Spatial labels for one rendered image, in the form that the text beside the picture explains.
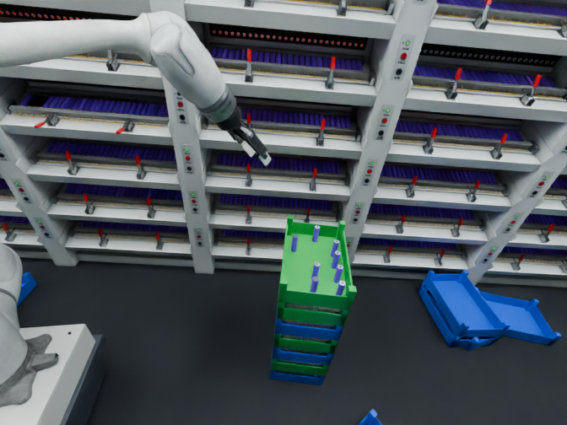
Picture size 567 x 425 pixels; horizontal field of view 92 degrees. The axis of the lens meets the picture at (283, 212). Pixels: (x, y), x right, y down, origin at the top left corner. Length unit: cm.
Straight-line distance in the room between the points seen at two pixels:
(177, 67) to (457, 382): 142
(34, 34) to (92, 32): 11
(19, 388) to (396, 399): 116
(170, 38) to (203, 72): 8
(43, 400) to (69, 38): 84
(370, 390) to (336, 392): 14
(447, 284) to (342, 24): 127
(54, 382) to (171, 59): 85
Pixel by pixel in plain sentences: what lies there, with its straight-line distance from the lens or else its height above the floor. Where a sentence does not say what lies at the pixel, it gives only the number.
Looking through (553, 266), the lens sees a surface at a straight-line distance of 204.
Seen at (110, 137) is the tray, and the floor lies 71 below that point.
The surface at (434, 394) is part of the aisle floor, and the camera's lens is 138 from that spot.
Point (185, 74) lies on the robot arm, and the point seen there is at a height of 101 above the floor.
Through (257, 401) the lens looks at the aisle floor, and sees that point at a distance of 119.
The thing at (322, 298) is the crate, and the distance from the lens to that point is 77.
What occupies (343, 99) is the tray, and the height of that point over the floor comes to 91.
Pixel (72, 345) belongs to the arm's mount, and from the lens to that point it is 107.
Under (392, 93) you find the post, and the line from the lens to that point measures 105.
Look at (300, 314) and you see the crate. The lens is 84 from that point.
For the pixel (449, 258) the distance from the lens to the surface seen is 168.
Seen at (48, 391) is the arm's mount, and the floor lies 30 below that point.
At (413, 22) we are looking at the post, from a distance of 103.
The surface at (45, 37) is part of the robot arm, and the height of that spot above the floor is 106.
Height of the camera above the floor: 113
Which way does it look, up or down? 36 degrees down
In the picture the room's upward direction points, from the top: 5 degrees clockwise
